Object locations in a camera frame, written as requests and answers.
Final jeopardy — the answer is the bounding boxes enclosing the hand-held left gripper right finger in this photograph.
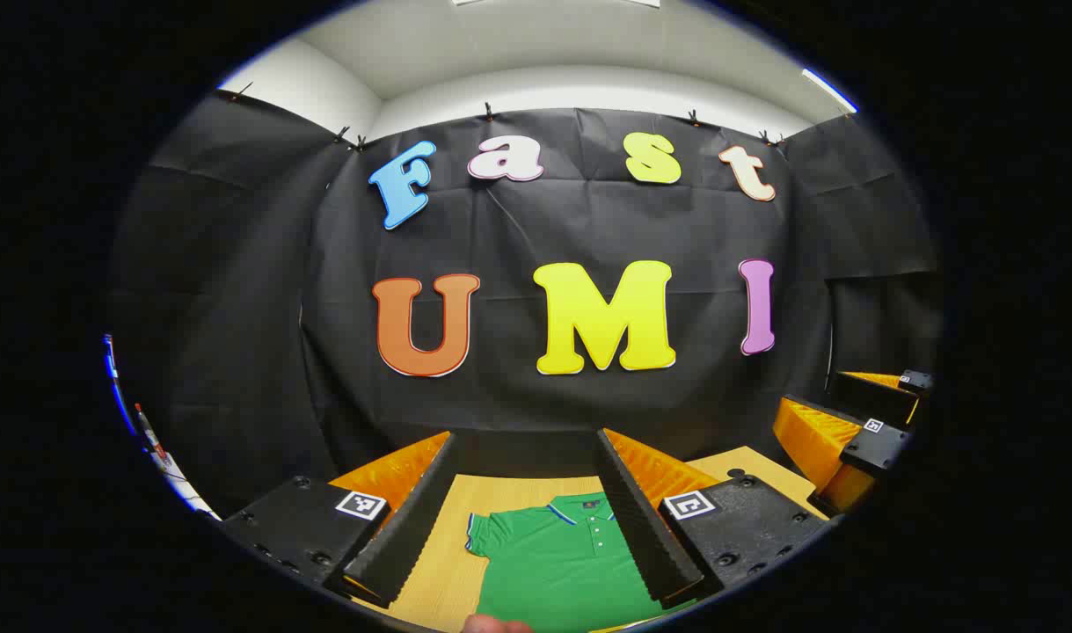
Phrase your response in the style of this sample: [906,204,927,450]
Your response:
[595,427,834,609]

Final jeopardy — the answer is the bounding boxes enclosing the white side desk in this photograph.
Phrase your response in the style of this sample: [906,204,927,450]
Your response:
[144,444,222,521]

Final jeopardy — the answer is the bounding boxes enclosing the row of black cloth clips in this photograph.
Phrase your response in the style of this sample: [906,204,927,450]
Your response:
[228,81,787,152]

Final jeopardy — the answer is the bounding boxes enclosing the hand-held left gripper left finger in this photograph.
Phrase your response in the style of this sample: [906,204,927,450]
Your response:
[219,429,459,609]

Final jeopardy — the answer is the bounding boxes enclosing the green T-shirt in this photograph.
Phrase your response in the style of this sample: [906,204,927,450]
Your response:
[463,492,699,633]

